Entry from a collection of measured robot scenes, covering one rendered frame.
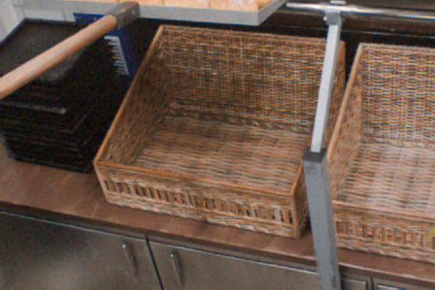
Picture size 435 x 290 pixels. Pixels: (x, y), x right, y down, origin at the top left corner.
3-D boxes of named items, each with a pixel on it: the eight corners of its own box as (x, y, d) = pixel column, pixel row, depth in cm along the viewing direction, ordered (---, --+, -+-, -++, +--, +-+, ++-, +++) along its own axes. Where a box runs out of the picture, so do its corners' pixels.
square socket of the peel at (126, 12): (119, 30, 163) (117, 14, 162) (103, 29, 164) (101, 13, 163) (141, 16, 170) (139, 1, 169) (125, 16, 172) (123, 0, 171)
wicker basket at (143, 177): (177, 96, 257) (158, 21, 240) (354, 118, 235) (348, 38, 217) (103, 205, 224) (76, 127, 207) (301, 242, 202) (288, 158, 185)
